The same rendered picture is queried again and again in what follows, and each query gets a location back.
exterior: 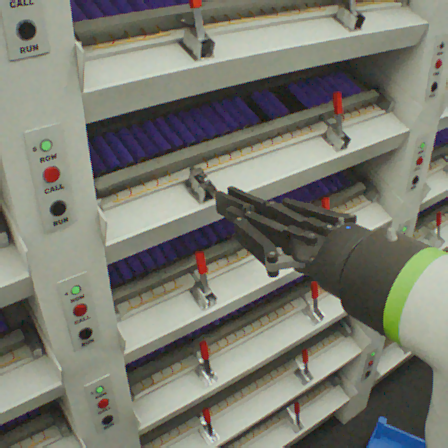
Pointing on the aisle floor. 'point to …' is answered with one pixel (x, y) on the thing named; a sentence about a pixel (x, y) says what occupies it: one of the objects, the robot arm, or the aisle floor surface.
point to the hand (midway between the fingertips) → (240, 207)
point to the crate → (383, 437)
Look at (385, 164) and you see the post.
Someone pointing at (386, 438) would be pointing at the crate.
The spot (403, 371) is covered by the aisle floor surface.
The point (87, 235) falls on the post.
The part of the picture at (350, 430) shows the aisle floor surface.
